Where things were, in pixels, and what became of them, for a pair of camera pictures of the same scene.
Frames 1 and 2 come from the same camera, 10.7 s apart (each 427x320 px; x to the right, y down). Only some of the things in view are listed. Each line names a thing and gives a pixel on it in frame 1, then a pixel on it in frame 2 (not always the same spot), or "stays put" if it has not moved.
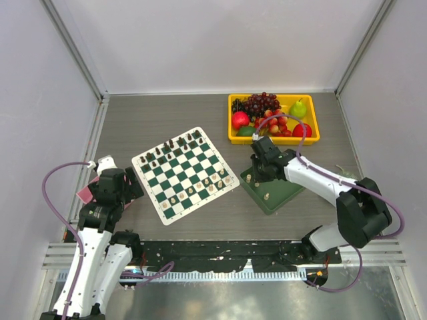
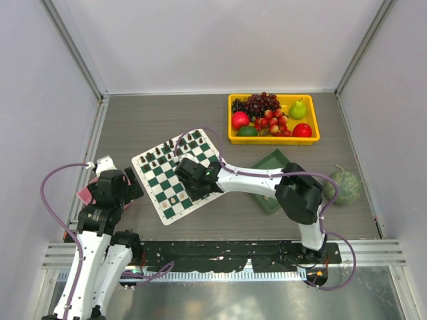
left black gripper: [136, 190] stays put
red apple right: [297, 131] stays put
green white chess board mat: [183, 174] stays put
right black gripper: [257, 177] → [193, 196]
